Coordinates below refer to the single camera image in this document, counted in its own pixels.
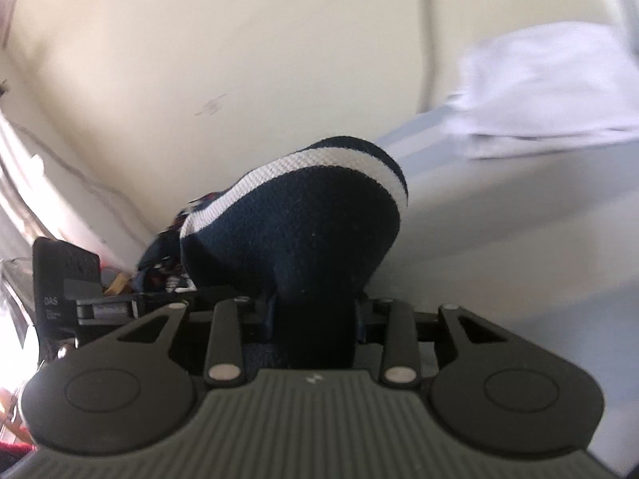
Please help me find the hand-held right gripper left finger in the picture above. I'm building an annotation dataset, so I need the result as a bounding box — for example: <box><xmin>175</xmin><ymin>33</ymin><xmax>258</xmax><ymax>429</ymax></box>
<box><xmin>117</xmin><ymin>297</ymin><xmax>246</xmax><ymax>386</ymax></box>

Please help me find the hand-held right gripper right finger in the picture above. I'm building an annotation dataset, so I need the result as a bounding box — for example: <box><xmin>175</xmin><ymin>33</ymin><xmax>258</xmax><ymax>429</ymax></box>
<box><xmin>378</xmin><ymin>298</ymin><xmax>506</xmax><ymax>386</ymax></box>

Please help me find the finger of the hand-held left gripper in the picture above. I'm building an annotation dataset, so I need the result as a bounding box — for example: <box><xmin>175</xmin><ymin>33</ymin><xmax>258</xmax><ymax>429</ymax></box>
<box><xmin>135</xmin><ymin>291</ymin><xmax>196</xmax><ymax>316</ymax></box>

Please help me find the navy white-striped knit garment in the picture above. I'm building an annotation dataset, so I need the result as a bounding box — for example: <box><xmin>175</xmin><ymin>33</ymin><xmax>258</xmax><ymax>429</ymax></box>
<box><xmin>177</xmin><ymin>135</ymin><xmax>410</xmax><ymax>371</ymax></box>

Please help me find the navy printed garment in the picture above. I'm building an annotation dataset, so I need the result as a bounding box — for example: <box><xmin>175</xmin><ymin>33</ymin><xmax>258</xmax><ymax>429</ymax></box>
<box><xmin>136</xmin><ymin>194</ymin><xmax>201</xmax><ymax>296</ymax></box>

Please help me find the blue striped bedsheet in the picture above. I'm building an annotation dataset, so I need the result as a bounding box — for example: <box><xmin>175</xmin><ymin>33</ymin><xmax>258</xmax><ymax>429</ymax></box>
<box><xmin>359</xmin><ymin>105</ymin><xmax>639</xmax><ymax>479</ymax></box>

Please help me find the white garment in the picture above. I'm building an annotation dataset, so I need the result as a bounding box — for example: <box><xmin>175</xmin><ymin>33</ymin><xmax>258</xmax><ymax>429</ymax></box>
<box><xmin>447</xmin><ymin>21</ymin><xmax>639</xmax><ymax>161</ymax></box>

